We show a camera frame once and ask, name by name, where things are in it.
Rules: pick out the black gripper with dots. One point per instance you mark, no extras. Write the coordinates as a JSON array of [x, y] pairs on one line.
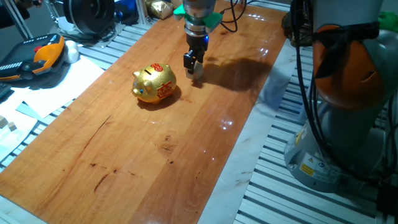
[[197, 43]]

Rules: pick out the pale wooden cube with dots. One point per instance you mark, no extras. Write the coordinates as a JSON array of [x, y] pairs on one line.
[[198, 74]]

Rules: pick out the dark sleeved forearm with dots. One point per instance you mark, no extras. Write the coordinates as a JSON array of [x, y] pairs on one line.
[[9, 15]]

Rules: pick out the gold foil object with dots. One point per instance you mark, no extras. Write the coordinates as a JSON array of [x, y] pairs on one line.
[[159, 8]]

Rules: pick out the white rounded object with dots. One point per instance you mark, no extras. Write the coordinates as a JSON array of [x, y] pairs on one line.
[[71, 51]]

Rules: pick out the person hand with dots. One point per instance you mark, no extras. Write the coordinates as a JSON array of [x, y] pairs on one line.
[[27, 2]]

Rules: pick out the golden piggy bank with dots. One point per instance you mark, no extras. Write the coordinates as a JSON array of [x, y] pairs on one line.
[[154, 84]]

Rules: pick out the dark blue bag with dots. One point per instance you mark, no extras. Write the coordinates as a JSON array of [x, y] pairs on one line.
[[126, 12]]

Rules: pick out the white paper sheet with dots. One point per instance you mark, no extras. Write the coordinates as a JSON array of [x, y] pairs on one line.
[[62, 87]]

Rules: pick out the grey metal stand leg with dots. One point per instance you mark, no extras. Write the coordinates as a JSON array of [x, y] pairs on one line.
[[18, 20], [49, 14]]

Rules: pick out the black orange teach pendant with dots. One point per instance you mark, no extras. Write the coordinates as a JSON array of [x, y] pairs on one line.
[[28, 57]]

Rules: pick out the small wooden block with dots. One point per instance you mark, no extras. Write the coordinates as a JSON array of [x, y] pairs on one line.
[[3, 122], [12, 126]]

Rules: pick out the green cloth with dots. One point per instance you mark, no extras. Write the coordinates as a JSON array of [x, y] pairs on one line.
[[388, 20]]

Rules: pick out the green wrist bracket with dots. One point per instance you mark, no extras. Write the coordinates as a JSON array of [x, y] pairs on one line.
[[214, 20]]

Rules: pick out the aluminium frame post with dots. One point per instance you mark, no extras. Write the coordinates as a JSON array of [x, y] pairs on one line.
[[140, 12]]

